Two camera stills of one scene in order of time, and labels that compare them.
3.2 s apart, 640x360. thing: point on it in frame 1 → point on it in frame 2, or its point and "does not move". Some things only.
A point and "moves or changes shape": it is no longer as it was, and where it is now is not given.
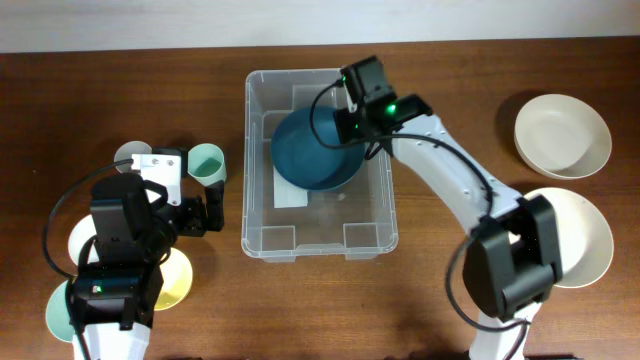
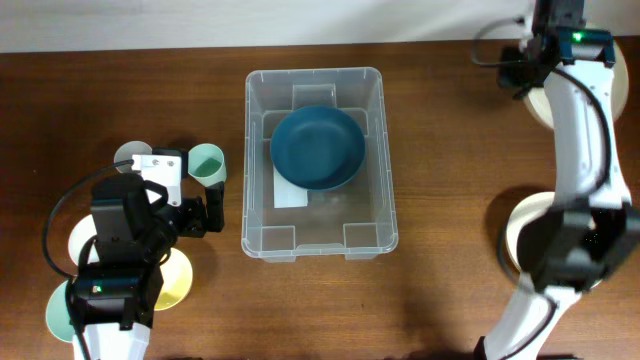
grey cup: x=127 y=150 does not move
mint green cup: x=206 y=164 does not move
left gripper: x=197 y=221 does not move
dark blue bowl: x=303 y=162 does not move
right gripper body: x=350 y=125 → x=515 y=74
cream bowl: x=562 y=136 moves or changes shape
